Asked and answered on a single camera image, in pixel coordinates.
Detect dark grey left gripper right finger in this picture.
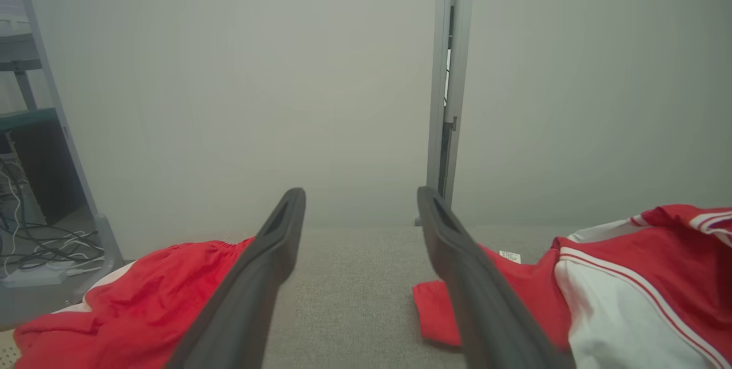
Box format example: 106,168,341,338
417,187,575,369

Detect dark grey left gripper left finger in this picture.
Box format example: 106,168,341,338
165,188,307,369

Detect red shorts with white trim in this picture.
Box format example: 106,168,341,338
13,237,255,369

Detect red white short-sleeve shirt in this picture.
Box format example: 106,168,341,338
412,204,732,369

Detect grey fabric sofa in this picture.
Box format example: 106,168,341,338
123,221,635,369

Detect white power strip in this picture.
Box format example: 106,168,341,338
2,263,72,289

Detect black cable tangle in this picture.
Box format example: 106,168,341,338
0,157,106,272

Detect grey partition post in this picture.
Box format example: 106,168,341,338
426,0,475,227

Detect light grey table frame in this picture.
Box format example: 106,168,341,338
0,20,43,109

